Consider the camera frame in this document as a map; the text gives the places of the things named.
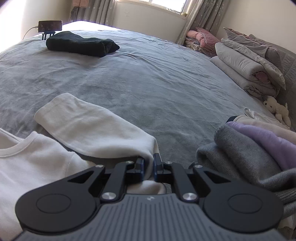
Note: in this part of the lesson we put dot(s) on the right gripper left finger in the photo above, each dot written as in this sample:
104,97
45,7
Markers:
120,177

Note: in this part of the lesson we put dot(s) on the hanging pink jacket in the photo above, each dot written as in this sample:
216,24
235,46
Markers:
80,3

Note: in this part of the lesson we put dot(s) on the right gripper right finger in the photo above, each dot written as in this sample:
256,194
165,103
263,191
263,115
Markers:
175,175

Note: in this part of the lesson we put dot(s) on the small white folded garment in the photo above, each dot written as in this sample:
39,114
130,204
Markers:
261,117

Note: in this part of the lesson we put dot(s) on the grey star curtain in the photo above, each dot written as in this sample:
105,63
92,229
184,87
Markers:
98,11
206,14

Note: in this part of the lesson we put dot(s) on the landscape phone on stand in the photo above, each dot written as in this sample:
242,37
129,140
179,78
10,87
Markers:
49,26

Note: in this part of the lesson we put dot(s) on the purple folded garment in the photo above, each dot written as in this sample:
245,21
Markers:
280,143

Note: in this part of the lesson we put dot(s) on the grey folded clothes pile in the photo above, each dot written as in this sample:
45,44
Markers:
240,157

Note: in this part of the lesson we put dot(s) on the grey bed sheet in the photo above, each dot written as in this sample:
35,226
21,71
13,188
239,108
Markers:
171,92

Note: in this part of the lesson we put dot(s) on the white Winnie sweatshirt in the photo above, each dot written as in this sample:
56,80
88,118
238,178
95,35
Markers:
75,128

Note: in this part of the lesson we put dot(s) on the left grey star curtain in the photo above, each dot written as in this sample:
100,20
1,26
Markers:
98,11

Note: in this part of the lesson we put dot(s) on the folded black garment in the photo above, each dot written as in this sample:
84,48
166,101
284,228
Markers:
73,43

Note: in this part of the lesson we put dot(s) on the right grey star curtain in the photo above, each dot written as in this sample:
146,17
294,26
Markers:
206,14

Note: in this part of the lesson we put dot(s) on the blue phone stand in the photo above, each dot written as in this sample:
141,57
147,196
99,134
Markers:
47,33

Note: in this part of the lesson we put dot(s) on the pink pillow pile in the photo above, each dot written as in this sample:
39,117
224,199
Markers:
200,40

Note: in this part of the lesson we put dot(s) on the folded grey quilt stack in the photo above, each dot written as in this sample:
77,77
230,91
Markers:
253,65

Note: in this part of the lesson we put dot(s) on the white plush toy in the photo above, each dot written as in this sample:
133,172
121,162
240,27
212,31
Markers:
280,111

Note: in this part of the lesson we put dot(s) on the window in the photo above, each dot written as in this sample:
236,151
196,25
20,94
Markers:
180,7

